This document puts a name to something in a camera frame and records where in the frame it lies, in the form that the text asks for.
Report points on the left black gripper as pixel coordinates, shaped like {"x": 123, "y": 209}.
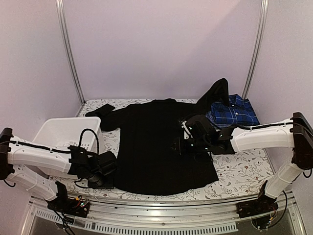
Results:
{"x": 109, "y": 183}

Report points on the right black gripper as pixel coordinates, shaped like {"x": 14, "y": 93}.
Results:
{"x": 178, "y": 142}

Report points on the black long sleeve shirt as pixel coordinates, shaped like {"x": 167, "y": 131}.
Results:
{"x": 146, "y": 162}

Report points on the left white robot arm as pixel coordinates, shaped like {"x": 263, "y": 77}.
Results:
{"x": 17, "y": 154}

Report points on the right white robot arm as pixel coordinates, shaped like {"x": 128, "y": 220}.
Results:
{"x": 294, "y": 133}

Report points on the white plastic basket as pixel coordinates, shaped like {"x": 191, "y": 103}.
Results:
{"x": 63, "y": 132}

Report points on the blue checked folded shirt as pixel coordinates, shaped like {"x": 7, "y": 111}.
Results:
{"x": 217, "y": 124}

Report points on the blue plaid folded shirt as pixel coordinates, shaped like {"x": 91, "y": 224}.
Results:
{"x": 238, "y": 112}

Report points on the floral patterned table cloth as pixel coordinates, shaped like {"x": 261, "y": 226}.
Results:
{"x": 239, "y": 175}

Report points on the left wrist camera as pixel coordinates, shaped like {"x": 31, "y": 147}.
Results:
{"x": 107, "y": 163}

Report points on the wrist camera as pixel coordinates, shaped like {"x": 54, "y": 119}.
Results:
{"x": 107, "y": 163}
{"x": 198, "y": 126}

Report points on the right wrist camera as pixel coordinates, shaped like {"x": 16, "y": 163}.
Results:
{"x": 198, "y": 126}

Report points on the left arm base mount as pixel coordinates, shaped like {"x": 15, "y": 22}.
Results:
{"x": 71, "y": 206}

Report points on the aluminium front rail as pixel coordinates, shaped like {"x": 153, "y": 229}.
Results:
{"x": 127, "y": 217}

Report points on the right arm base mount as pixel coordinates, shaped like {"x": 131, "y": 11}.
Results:
{"x": 262, "y": 204}

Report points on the right aluminium frame post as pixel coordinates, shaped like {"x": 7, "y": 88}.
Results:
{"x": 257, "y": 47}

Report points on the aluminium frame post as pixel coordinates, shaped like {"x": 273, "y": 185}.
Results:
{"x": 68, "y": 50}
{"x": 257, "y": 47}

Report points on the left aluminium frame post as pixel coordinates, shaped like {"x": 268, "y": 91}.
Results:
{"x": 68, "y": 50}

